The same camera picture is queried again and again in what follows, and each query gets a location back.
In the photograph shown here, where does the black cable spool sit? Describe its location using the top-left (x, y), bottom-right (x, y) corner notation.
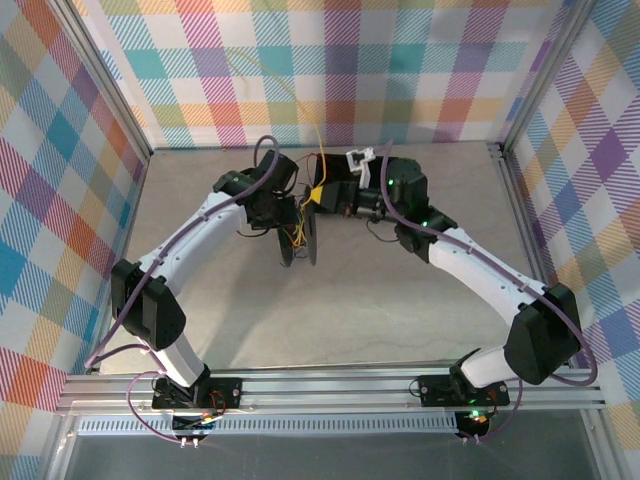
top-left (277, 197), bottom-right (321, 269)

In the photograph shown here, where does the black two-compartment bin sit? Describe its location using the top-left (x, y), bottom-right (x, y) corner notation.
top-left (314, 153), bottom-right (401, 187)

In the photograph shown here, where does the long yellow cable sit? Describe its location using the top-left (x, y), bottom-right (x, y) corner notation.
top-left (225, 49), bottom-right (329, 249)

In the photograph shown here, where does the plaid cloth backdrop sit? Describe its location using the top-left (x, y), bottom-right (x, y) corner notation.
top-left (0, 0), bottom-right (640, 480)

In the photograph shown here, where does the black electronics board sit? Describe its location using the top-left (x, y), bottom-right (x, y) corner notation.
top-left (457, 408), bottom-right (494, 437)
top-left (172, 410), bottom-right (226, 435)

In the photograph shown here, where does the thin black cable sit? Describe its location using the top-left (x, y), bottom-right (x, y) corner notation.
top-left (364, 218), bottom-right (402, 246)
top-left (234, 224), bottom-right (282, 239)

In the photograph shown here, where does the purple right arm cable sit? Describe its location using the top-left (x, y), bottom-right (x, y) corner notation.
top-left (381, 139), bottom-right (599, 446)

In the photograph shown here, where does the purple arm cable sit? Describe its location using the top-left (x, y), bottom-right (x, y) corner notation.
top-left (84, 134), bottom-right (281, 444)
top-left (381, 139), bottom-right (599, 446)

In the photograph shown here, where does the aluminium side rail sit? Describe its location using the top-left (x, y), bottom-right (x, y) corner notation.
top-left (491, 141), bottom-right (577, 372)

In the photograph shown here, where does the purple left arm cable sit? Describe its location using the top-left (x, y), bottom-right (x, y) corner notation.
top-left (84, 134), bottom-right (281, 444)

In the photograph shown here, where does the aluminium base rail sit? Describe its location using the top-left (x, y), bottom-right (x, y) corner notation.
top-left (55, 363), bottom-right (607, 415)

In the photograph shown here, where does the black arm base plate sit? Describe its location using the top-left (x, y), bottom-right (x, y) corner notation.
top-left (416, 373), bottom-right (512, 408)
top-left (151, 375), bottom-right (244, 411)

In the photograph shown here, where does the aluminium corner post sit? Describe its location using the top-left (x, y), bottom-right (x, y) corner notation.
top-left (497, 0), bottom-right (601, 151)
top-left (48, 0), bottom-right (154, 161)

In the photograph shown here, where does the slotted grey cable duct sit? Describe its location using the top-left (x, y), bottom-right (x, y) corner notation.
top-left (78, 416), bottom-right (459, 435)

